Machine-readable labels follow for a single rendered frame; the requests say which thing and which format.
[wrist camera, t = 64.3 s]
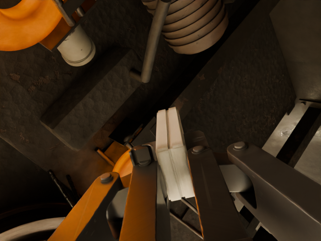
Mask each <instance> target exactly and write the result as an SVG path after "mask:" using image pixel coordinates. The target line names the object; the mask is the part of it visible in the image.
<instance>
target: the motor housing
mask: <svg viewBox="0 0 321 241"><path fill-rule="evenodd" d="M141 1H142V2H143V4H144V5H146V9H147V11H148V12H149V13H150V16H151V17H152V19H153V16H154V12H155V9H156V5H157V2H158V0H141ZM233 2H235V0H171V4H170V7H169V10H168V13H167V16H166V19H165V22H164V25H163V28H162V31H161V33H162V35H163V37H164V39H165V40H166V41H167V44H168V45H169V47H170V48H173V50H174V51H175V52H177V53H179V54H187V55H192V54H196V53H199V52H202V51H204V50H206V49H208V48H209V47H211V46H212V45H214V44H215V43H216V42H217V41H218V40H219V39H220V38H221V37H222V36H223V34H224V32H225V30H226V28H227V26H228V22H229V20H228V17H227V16H228V12H227V9H226V7H225V5H224V4H225V3H233Z"/></svg>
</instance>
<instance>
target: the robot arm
mask: <svg viewBox="0 0 321 241"><path fill-rule="evenodd" d="M129 155H130V158H131V162H132V165H133V168H132V173H130V174H128V175H126V176H123V177H120V175H119V173H117V172H107V173H104V174H102V175H101V176H99V177H98V178H97V179H96V180H95V181H94V182H93V183H92V185H91V186H90V187H89V188H88V190H87V191H86V192H85V193H84V194H83V196H82V197H81V198H80V199H79V201H78V202H77V203H76V205H75V206H74V207H73V208H72V210H71V211H70V212H69V213H68V215H67V216H66V217H65V219H64V220H63V221H62V222H61V224H60V225H59V226H58V227H57V229H56V230H55V231H54V232H53V234H52V235H51V236H50V238H49V239H48V240H47V241H171V223H170V206H169V201H168V199H169V200H171V201H176V200H180V199H181V198H182V197H185V198H189V197H195V200H196V205H197V210H198V215H199V220H200V225H201V230H202V235H203V241H253V239H252V238H251V237H248V235H247V233H246V230H245V228H244V225H243V223H242V221H241V219H240V216H239V214H238V211H237V209H236V206H235V204H234V201H233V199H232V197H231V194H230V192H235V195H236V197H237V198H238V199H239V200H240V201H241V202H242V204H243V205H244V206H245V207H246V208H247V209H248V210H249V211H250V212H251V213H252V214H253V215H254V216H255V217H256V218H257V219H258V220H259V221H260V222H261V223H262V225H263V226H264V227H265V228H266V229H267V230H268V231H269V232H270V233H271V234H272V235H273V236H274V237H275V238H276V239H277V240H278V241H321V185H320V184H318V183H317V182H315V181H313V180H312V179H310V178H308V177H307V176H305V175H304V174H302V173H300V172H299V171H297V170H296V169H294V168H292V167H291V166H289V165H287V164H286V163H284V162H282V161H281V160H279V159H278V158H276V157H274V156H272V155H271V154H269V153H268V152H266V151H264V150H263V149H261V148H259V147H258V146H256V145H254V144H253V143H251V142H245V141H241V142H236V143H234V144H231V145H229V146H228V148H227V153H217V152H213V150H212V148H211V147H210V146H209V145H208V142H207V140H206V137H205V135H204V133H203V132H202V131H193V132H190V133H185V134H184V133H183V129H182V124H181V119H180V116H179V112H178V108H176V107H173V108H169V110H165V109H164V110H159V111H158V113H157V128H156V141H154V142H150V143H145V144H141V145H137V146H135V147H133V148H132V149H130V151H129Z"/></svg>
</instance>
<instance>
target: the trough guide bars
mask: <svg viewBox="0 0 321 241"><path fill-rule="evenodd" d="M84 1H85V0H52V2H53V3H54V5H55V6H56V8H57V9H58V11H59V12H60V14H61V15H62V17H63V18H64V20H65V21H66V23H67V24H68V25H69V26H70V27H72V26H74V25H75V24H76V21H75V20H74V18H73V16H72V14H73V13H74V12H76V14H77V16H78V17H82V16H84V14H85V11H84V10H83V8H82V6H81V4H82V3H83V2H84Z"/></svg>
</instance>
